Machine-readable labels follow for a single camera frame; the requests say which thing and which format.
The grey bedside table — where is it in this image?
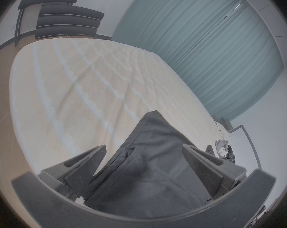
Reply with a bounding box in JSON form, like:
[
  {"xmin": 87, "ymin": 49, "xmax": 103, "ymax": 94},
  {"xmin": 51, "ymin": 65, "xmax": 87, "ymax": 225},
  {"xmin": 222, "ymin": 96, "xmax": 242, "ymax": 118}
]
[{"xmin": 211, "ymin": 114, "xmax": 233, "ymax": 130}]

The bed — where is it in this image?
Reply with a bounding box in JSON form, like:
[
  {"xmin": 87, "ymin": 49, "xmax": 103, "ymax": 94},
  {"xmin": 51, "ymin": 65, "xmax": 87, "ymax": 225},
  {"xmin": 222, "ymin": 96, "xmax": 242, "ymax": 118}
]
[{"xmin": 9, "ymin": 37, "xmax": 263, "ymax": 199}]

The white printed pillow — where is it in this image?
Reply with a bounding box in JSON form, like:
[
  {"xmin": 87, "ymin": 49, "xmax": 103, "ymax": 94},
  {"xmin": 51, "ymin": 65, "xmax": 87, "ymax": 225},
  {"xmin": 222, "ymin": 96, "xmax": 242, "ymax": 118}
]
[{"xmin": 215, "ymin": 121, "xmax": 229, "ymax": 142}]

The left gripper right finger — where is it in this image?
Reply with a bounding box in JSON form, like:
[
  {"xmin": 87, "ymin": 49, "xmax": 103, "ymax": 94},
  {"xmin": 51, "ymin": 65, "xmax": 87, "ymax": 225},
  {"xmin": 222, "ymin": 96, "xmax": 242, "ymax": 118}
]
[{"xmin": 182, "ymin": 144, "xmax": 248, "ymax": 198}]

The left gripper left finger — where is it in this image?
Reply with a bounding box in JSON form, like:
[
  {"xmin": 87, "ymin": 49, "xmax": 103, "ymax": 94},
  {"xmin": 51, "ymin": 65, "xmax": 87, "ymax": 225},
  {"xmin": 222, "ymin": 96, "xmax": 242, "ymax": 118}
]
[{"xmin": 39, "ymin": 144, "xmax": 107, "ymax": 198}]

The pile of clothes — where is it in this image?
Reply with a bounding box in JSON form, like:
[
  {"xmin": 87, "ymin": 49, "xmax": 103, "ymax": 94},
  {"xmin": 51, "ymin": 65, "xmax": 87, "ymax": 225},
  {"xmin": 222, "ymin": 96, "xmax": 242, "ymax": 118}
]
[{"xmin": 205, "ymin": 139, "xmax": 237, "ymax": 164}]

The black T-shirt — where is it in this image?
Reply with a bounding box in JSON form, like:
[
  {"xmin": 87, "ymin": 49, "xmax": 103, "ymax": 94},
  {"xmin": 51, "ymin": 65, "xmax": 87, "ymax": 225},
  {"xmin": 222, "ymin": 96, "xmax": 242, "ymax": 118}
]
[{"xmin": 83, "ymin": 111, "xmax": 213, "ymax": 219}]

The blue-green curtain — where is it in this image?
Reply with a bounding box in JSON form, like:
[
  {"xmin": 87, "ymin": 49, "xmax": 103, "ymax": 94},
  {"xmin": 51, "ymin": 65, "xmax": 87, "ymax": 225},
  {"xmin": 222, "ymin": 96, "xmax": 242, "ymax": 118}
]
[
  {"xmin": 171, "ymin": 0, "xmax": 285, "ymax": 122},
  {"xmin": 111, "ymin": 0, "xmax": 245, "ymax": 68}
]

